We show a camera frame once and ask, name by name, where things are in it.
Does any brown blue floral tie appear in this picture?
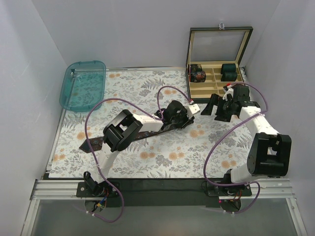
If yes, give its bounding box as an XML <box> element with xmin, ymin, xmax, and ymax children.
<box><xmin>90</xmin><ymin>117</ymin><xmax>194</xmax><ymax>152</ymax></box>

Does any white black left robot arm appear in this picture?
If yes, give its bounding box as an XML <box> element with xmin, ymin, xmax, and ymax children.
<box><xmin>79</xmin><ymin>100</ymin><xmax>198</xmax><ymax>177</ymax></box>

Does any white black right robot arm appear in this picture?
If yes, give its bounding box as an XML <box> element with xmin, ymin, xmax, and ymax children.
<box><xmin>202</xmin><ymin>83</ymin><xmax>292</xmax><ymax>196</ymax></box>

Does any dark green rolled tie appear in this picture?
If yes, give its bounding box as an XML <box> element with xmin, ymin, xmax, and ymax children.
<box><xmin>221</xmin><ymin>72</ymin><xmax>238</xmax><ymax>82</ymax></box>
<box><xmin>220</xmin><ymin>63</ymin><xmax>236</xmax><ymax>74</ymax></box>

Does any dark floral rolled tie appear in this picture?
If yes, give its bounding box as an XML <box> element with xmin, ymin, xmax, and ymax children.
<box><xmin>188</xmin><ymin>64</ymin><xmax>203</xmax><ymax>73</ymax></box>
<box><xmin>189</xmin><ymin>71</ymin><xmax>206</xmax><ymax>83</ymax></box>

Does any floral patterned table mat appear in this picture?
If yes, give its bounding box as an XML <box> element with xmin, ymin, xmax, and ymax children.
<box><xmin>49</xmin><ymin>70</ymin><xmax>252</xmax><ymax>178</ymax></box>

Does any dark green tie box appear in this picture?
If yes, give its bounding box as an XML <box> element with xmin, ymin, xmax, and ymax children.
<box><xmin>186</xmin><ymin>24</ymin><xmax>253</xmax><ymax>104</ymax></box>

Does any teal transparent plastic tray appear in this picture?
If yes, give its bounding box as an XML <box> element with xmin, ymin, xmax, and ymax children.
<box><xmin>59</xmin><ymin>60</ymin><xmax>106</xmax><ymax>112</ymax></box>

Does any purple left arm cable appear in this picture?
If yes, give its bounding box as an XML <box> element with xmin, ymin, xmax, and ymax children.
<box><xmin>85</xmin><ymin>86</ymin><xmax>193</xmax><ymax>223</ymax></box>

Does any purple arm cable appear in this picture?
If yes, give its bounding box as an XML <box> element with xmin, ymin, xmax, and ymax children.
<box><xmin>203</xmin><ymin>82</ymin><xmax>269</xmax><ymax>215</ymax></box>
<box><xmin>85</xmin><ymin>86</ymin><xmax>193</xmax><ymax>223</ymax></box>

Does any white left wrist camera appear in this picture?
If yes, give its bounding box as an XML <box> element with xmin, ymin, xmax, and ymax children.
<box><xmin>186</xmin><ymin>104</ymin><xmax>200</xmax><ymax>118</ymax></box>

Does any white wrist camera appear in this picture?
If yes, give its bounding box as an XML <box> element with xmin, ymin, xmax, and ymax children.
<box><xmin>186</xmin><ymin>104</ymin><xmax>200</xmax><ymax>118</ymax></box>
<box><xmin>222</xmin><ymin>83</ymin><xmax>234</xmax><ymax>101</ymax></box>

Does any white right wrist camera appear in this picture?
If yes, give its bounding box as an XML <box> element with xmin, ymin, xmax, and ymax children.
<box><xmin>222</xmin><ymin>83</ymin><xmax>234</xmax><ymax>101</ymax></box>

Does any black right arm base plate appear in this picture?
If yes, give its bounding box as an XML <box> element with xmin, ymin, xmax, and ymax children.
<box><xmin>201</xmin><ymin>181</ymin><xmax>252</xmax><ymax>197</ymax></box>

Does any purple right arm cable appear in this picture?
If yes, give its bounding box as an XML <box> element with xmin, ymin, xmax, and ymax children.
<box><xmin>203</xmin><ymin>82</ymin><xmax>269</xmax><ymax>215</ymax></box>

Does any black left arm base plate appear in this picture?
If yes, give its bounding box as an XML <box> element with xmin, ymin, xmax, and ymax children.
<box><xmin>76</xmin><ymin>182</ymin><xmax>119</xmax><ymax>198</ymax></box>

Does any aluminium frame rail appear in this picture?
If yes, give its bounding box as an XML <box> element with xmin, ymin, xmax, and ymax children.
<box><xmin>22</xmin><ymin>178</ymin><xmax>307</xmax><ymax>236</ymax></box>

